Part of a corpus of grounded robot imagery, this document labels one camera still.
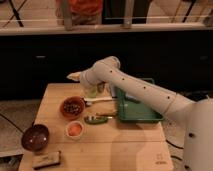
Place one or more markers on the small white cup orange contents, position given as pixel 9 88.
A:
pixel 74 130

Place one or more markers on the red bowl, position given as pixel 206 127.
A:
pixel 74 99

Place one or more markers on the wooden railing shelf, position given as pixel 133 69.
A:
pixel 51 27

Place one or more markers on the person in orange shirt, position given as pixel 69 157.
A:
pixel 86 12

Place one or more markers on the white brush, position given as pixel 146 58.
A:
pixel 99 99

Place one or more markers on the dark purple bowl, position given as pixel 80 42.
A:
pixel 35 138

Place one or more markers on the green spoon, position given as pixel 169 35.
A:
pixel 95 120

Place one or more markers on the dark grapes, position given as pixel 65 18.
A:
pixel 72 108

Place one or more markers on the green plastic tray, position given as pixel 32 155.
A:
pixel 129 109

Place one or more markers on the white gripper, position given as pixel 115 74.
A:
pixel 74 76

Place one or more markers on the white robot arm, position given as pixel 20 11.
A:
pixel 195 117

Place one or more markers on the yellow-green cup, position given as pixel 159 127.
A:
pixel 90 92

